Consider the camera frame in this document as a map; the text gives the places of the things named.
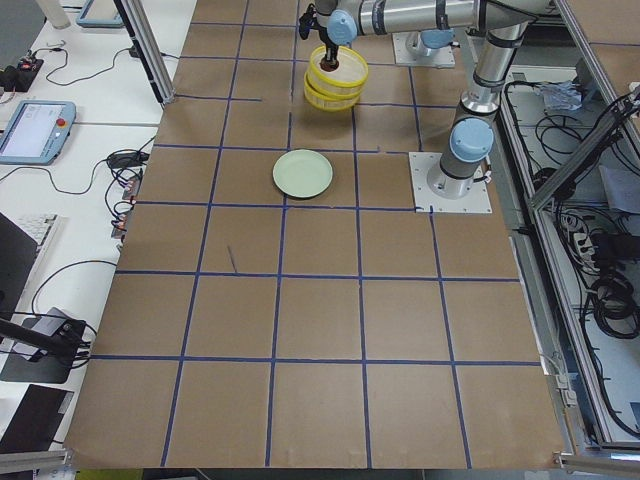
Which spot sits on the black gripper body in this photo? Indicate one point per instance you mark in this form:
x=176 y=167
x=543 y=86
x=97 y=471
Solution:
x=330 y=50

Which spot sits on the brown bun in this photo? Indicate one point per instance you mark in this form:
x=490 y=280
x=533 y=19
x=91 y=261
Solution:
x=329 y=65

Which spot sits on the yellow steamer layer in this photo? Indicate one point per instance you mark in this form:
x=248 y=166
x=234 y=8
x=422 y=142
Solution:
x=328 y=103
x=346 y=81

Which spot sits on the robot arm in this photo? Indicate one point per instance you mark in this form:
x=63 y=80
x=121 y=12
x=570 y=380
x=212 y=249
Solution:
x=503 y=24

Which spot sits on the light green plate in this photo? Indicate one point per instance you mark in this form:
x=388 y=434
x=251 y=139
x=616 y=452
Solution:
x=302 y=173

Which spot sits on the far teach pendant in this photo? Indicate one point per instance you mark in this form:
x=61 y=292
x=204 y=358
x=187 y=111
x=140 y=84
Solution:
x=99 y=14

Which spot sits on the teach pendant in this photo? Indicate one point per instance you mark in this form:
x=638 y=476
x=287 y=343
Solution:
x=99 y=14
x=37 y=132

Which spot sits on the black laptop power brick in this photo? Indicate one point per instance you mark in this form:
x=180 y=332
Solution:
x=119 y=160

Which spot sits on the near teach pendant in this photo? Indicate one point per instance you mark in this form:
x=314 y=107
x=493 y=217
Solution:
x=37 y=132

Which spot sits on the white keyboard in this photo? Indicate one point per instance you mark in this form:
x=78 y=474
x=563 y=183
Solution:
x=41 y=228

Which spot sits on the black notebook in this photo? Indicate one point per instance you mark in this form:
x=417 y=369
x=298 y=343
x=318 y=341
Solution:
x=36 y=421

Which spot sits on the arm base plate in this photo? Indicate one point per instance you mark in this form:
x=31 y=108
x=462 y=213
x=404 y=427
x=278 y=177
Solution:
x=428 y=48
x=475 y=195

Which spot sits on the aluminium frame upright post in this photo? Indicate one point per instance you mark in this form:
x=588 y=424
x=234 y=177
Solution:
x=143 y=40

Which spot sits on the aluminium frame diagonal strut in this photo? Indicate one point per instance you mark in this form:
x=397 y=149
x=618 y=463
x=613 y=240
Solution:
x=610 y=120

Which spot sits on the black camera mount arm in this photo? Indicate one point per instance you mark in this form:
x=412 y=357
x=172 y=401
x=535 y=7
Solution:
x=62 y=345

